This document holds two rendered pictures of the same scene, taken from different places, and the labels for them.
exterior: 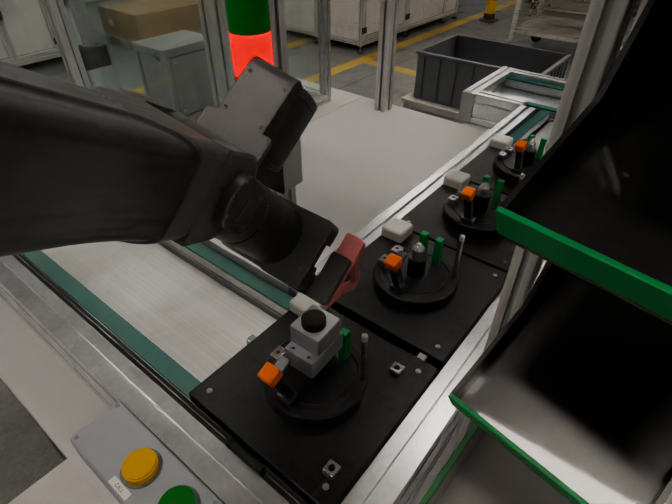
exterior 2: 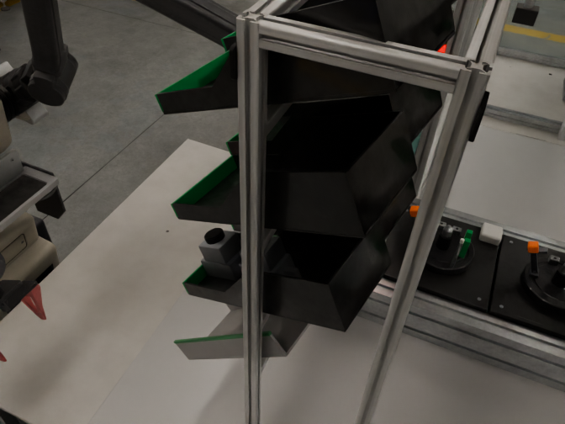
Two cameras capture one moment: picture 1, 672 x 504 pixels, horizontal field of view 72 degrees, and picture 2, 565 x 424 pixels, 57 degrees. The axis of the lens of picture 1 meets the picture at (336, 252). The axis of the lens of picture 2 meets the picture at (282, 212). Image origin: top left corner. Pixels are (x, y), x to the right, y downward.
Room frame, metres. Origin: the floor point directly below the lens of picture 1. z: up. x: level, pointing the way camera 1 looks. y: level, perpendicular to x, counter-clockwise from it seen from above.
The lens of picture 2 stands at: (0.00, -0.79, 1.83)
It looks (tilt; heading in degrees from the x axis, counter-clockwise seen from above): 43 degrees down; 73
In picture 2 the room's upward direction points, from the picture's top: 3 degrees clockwise
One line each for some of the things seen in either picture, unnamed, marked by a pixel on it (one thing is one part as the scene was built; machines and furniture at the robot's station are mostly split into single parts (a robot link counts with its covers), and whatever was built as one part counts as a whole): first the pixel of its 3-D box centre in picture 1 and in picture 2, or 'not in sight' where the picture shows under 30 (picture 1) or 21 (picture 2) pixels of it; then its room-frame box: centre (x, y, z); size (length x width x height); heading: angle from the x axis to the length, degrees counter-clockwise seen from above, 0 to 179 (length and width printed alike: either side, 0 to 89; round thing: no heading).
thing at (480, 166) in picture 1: (528, 154); not in sight; (0.96, -0.44, 1.01); 0.24 x 0.24 x 0.13; 51
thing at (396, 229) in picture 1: (417, 262); (445, 238); (0.58, -0.13, 1.01); 0.24 x 0.24 x 0.13; 51
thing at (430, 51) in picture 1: (488, 76); not in sight; (2.37, -0.77, 0.73); 0.62 x 0.42 x 0.23; 51
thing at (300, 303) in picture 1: (309, 307); not in sight; (0.52, 0.04, 0.97); 0.05 x 0.05 x 0.04; 51
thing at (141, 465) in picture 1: (141, 467); not in sight; (0.27, 0.23, 0.96); 0.04 x 0.04 x 0.02
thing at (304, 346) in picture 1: (319, 331); not in sight; (0.39, 0.02, 1.06); 0.08 x 0.04 x 0.07; 144
